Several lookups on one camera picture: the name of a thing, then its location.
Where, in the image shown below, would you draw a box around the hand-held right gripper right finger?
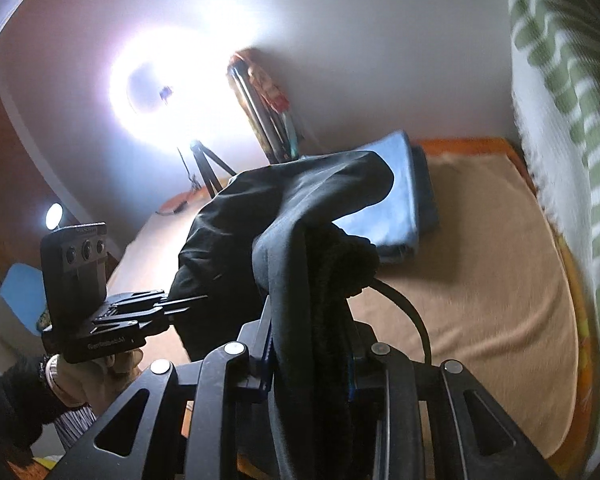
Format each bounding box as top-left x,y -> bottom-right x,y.
345,322 -> 576,480

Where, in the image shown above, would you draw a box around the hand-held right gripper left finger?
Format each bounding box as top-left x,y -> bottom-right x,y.
45,300 -> 281,480

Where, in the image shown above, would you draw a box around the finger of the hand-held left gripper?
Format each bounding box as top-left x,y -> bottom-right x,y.
93,308 -> 202,335
108,290 -> 212,314

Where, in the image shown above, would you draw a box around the dark pants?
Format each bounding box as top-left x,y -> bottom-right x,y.
169,150 -> 433,480

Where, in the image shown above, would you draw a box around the person's left hand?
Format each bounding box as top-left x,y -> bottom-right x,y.
54,346 -> 146,410

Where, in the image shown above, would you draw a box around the blue chair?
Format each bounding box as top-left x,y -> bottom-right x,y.
0,262 -> 48,336

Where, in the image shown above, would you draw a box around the white gooseneck lamp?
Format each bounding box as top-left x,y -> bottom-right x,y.
45,202 -> 65,233

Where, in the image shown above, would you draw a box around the brown wooden door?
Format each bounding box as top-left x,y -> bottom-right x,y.
0,95 -> 56,286

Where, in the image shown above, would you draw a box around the person's striped trouser leg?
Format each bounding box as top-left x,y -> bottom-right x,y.
55,405 -> 98,453

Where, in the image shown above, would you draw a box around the small black tripod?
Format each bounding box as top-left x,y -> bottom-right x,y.
187,139 -> 233,196

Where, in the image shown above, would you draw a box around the beige blanket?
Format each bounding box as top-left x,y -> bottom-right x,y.
107,152 -> 581,461

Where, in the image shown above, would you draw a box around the folded light blue towel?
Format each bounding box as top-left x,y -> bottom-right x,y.
325,130 -> 441,266

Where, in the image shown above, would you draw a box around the folded silver tripod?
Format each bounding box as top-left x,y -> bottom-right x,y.
227,62 -> 286,166

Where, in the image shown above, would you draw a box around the green and white blanket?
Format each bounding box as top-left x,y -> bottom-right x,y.
495,0 -> 600,476

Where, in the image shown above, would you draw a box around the wrist bracelet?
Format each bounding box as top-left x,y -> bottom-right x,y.
39,354 -> 63,391

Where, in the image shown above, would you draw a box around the black light cable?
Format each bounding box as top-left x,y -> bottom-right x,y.
157,147 -> 201,216

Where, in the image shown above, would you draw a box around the bright ring light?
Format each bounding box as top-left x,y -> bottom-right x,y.
107,20 -> 241,156

